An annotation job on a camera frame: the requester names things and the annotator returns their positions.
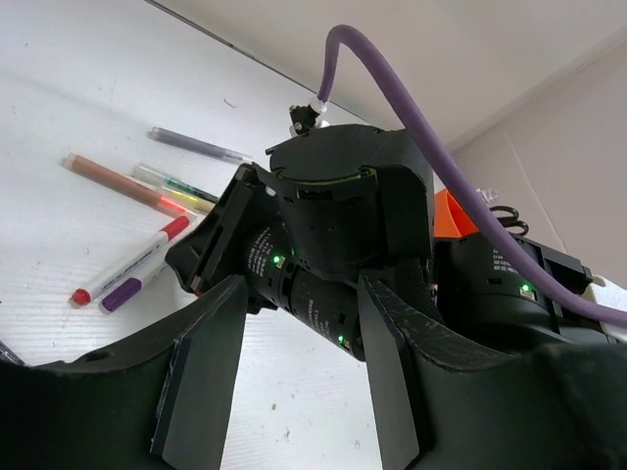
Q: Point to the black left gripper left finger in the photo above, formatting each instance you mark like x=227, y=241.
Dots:
x=157, y=399

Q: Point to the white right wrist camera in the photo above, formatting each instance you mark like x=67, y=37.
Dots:
x=307, y=118

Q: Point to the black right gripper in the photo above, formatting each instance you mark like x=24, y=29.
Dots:
x=215, y=249

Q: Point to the green yellow highlighter pen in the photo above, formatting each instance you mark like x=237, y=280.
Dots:
x=175, y=189

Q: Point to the orange round divided container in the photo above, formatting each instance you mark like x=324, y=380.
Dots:
x=451, y=221

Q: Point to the white marker purple cap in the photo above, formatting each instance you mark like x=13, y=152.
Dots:
x=122, y=294

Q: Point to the black handled scissors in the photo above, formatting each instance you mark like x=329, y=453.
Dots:
x=509, y=218

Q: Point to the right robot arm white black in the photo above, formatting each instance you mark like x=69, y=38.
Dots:
x=355, y=200

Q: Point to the brown marker pen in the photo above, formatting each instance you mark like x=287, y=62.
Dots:
x=123, y=185

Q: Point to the grey purple pen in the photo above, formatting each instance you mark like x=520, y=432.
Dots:
x=190, y=144

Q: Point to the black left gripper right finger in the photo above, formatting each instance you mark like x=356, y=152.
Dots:
x=442, y=401

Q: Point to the white marker red cap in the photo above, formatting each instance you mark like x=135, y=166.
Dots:
x=105, y=279

